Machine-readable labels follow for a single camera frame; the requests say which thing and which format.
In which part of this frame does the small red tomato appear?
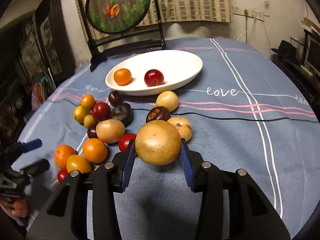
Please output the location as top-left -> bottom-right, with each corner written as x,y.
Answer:
57,168 -> 69,183

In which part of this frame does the framed wall painting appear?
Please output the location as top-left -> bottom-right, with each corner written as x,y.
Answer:
34,0 -> 75,86

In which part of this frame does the striped tan melon fruit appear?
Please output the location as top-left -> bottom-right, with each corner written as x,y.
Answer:
167,116 -> 193,142

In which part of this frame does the orange mandarin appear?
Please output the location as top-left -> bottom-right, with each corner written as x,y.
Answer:
113,68 -> 132,86
54,145 -> 76,169

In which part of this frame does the black hat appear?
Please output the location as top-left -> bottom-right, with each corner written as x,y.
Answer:
271,40 -> 298,63

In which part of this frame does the tan persimmon-like fruit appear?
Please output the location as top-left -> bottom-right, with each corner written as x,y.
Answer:
96,119 -> 125,144

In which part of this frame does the round goldfish screen ornament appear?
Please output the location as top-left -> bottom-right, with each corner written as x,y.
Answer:
77,0 -> 166,72

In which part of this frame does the dark brown passion fruit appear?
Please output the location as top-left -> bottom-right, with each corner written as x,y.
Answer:
146,106 -> 171,123

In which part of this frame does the large red plum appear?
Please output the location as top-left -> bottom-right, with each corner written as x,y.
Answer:
144,69 -> 164,87

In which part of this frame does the beige checked curtain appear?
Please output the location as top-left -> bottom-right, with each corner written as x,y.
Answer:
76,0 -> 231,36

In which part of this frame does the person's left hand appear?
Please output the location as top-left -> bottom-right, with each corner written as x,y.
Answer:
1,197 -> 28,218

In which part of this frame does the computer monitor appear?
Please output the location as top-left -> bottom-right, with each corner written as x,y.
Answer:
302,29 -> 320,76

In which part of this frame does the small dark plum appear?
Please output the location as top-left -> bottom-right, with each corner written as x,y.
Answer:
87,124 -> 98,139

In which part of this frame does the red cherry tomato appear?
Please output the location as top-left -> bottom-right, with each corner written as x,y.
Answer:
118,133 -> 136,152

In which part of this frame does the yellow green tomato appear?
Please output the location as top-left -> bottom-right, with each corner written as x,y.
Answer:
73,105 -> 90,125

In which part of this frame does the blue striped tablecloth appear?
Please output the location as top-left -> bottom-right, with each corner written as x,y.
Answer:
13,38 -> 319,239

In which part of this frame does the wall power strip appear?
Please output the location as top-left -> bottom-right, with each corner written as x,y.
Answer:
231,5 -> 264,22

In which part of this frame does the white oval plate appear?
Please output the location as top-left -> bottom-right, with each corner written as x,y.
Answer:
105,50 -> 203,96

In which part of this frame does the dark red plum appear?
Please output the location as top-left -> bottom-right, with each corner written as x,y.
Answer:
108,91 -> 123,107

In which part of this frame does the orange round fruit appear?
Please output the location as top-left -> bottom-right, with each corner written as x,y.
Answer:
83,138 -> 108,164

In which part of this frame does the large tan round fruit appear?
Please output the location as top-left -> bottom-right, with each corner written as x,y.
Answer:
135,120 -> 181,165

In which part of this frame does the dark purple mangosteen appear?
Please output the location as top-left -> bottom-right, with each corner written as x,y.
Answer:
110,103 -> 133,127

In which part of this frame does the pale yellow round fruit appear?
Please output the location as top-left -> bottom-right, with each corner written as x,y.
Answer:
156,91 -> 179,112

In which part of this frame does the orange yellow tomato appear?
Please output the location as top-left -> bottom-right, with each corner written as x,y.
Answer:
66,154 -> 92,173

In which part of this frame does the small green-tan longan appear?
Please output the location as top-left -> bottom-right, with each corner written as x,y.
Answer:
83,114 -> 97,128

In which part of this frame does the small orange kumquat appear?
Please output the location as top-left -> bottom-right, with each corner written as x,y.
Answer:
80,94 -> 95,109

